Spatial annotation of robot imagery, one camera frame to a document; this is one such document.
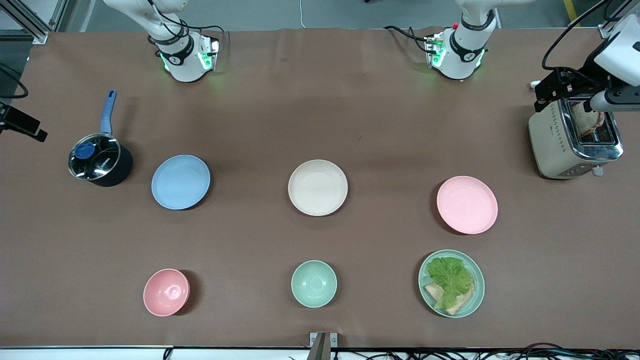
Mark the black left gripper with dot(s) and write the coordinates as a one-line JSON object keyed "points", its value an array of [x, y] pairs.
{"points": [[576, 80]]}

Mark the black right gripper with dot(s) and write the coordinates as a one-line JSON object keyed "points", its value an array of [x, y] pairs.
{"points": [[19, 121]]}

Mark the pink plate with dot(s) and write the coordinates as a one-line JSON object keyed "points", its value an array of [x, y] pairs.
{"points": [[467, 205]]}

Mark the light blue plate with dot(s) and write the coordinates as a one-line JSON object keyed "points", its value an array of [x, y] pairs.
{"points": [[181, 182]]}

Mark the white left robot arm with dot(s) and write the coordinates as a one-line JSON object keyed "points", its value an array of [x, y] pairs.
{"points": [[462, 55]]}

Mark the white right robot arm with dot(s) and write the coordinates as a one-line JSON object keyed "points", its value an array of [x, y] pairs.
{"points": [[182, 62]]}

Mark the toast slice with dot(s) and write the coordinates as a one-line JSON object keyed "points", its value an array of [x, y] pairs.
{"points": [[585, 120]]}

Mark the silver toaster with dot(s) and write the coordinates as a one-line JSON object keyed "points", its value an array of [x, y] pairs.
{"points": [[562, 145]]}

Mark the glass lid with blue knob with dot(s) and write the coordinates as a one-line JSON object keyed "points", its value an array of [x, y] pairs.
{"points": [[95, 156]]}

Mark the pink bowl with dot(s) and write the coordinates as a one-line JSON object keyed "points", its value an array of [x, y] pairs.
{"points": [[166, 292]]}

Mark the green lettuce leaf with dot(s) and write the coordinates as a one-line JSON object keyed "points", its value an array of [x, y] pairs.
{"points": [[450, 277]]}

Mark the green plate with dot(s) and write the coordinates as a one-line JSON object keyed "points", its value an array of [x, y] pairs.
{"points": [[477, 295]]}

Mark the bread slice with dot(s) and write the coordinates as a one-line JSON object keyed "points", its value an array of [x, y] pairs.
{"points": [[462, 302]]}

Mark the beige plate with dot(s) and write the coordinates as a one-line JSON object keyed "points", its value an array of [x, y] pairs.
{"points": [[318, 187]]}

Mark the green bowl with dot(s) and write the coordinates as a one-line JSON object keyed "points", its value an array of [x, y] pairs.
{"points": [[314, 283]]}

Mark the aluminium frame profile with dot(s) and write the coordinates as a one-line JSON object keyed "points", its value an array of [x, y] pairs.
{"points": [[27, 22], [617, 15]]}

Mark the grey metal bracket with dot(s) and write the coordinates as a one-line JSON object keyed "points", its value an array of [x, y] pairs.
{"points": [[322, 345]]}

